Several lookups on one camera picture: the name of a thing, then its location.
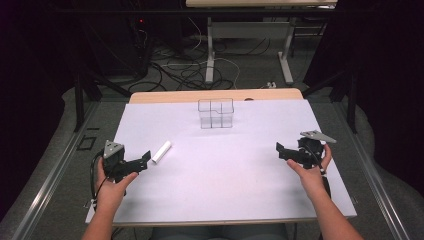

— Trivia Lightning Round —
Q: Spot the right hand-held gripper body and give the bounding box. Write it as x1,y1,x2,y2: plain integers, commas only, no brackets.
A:
293,129,338,170

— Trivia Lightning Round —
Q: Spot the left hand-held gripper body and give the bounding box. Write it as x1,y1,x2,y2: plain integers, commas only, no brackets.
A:
101,139,141,184

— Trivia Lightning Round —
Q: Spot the white tube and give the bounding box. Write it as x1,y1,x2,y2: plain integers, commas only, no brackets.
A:
151,140,173,165

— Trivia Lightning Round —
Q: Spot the clear plastic organizer box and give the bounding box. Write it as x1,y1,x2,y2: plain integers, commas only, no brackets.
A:
197,97,235,130

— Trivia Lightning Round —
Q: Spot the person's right hand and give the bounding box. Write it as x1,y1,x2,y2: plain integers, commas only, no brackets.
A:
286,143,334,202

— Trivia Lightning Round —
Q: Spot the person's left hand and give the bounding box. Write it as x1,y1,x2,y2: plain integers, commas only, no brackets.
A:
95,158,139,212

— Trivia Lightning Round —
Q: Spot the black metal stand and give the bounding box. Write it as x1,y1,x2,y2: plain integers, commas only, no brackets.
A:
301,63,359,135
73,19,133,133

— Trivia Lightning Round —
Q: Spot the white table sheet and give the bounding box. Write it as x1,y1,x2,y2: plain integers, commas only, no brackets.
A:
85,99,358,225

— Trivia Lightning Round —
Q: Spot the wooden table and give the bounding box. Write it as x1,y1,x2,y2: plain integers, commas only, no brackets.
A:
85,87,358,229

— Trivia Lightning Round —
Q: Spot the dark curtain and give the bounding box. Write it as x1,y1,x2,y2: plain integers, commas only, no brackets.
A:
0,0,84,223
303,0,424,198

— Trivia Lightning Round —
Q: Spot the dark computer tower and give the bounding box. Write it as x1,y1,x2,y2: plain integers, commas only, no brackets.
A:
96,14,155,78

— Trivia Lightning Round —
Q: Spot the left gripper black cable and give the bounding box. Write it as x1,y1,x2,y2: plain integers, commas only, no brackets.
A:
88,149,111,205

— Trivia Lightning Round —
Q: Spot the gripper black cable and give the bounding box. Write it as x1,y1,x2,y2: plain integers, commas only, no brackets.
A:
88,149,111,205
301,143,333,200

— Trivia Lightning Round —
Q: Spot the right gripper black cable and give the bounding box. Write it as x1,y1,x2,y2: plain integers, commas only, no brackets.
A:
301,143,333,200

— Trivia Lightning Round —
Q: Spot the aluminium floor rail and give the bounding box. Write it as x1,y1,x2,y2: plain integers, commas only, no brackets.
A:
9,101,101,240
333,101,411,240

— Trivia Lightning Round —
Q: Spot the tangle of black floor cables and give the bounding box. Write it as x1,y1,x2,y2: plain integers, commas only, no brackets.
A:
128,29,272,93

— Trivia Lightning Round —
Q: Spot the white floor cable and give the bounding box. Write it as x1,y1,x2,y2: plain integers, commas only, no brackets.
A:
161,16,242,90

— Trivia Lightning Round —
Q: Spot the white metal desk frame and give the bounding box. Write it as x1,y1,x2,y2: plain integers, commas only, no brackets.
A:
185,0,338,86

